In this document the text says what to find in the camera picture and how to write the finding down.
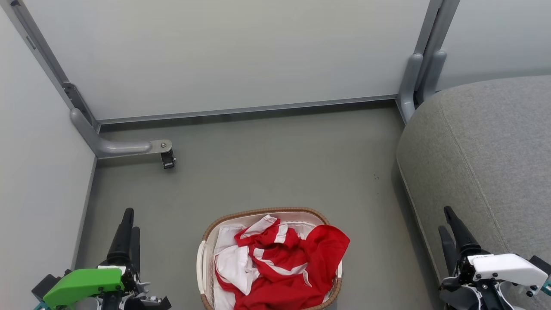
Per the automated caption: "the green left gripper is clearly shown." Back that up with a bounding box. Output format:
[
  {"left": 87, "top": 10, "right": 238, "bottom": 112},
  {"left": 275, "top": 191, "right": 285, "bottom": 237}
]
[{"left": 42, "top": 208, "right": 172, "bottom": 310}]

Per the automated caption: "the grey rounded partition foot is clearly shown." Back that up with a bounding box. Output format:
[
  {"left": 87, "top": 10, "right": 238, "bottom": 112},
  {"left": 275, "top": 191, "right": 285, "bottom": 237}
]
[
  {"left": 420, "top": 50, "right": 447, "bottom": 104},
  {"left": 397, "top": 53, "right": 424, "bottom": 125}
]

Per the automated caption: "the grey partition foot bar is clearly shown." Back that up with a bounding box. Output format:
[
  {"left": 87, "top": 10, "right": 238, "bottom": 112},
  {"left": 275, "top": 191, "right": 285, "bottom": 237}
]
[{"left": 71, "top": 108, "right": 173, "bottom": 159}]

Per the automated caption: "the grey partition double post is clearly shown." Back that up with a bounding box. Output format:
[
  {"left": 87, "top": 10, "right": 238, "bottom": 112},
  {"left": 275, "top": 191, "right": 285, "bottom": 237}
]
[{"left": 413, "top": 0, "right": 461, "bottom": 93}]

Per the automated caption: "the grey partition bottom rail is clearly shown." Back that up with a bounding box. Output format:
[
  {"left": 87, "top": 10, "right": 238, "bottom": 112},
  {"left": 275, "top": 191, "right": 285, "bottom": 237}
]
[{"left": 97, "top": 94, "right": 399, "bottom": 126}]

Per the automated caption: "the wicker-rimmed white laundry basket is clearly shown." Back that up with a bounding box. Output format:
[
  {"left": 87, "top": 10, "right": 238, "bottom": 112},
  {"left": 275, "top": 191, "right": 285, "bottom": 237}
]
[{"left": 197, "top": 207, "right": 343, "bottom": 310}]

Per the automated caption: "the grey partition corner post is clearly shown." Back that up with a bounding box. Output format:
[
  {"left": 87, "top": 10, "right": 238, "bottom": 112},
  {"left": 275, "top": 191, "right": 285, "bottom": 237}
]
[{"left": 0, "top": 0, "right": 100, "bottom": 132}]

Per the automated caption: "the grey upholstered seat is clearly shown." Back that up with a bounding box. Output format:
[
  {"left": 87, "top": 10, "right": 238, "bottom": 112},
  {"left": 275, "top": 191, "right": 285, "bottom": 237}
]
[{"left": 396, "top": 75, "right": 551, "bottom": 310}]

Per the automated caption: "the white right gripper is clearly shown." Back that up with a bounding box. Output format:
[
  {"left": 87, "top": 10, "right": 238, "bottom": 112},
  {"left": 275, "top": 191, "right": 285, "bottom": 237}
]
[{"left": 438, "top": 206, "right": 549, "bottom": 310}]

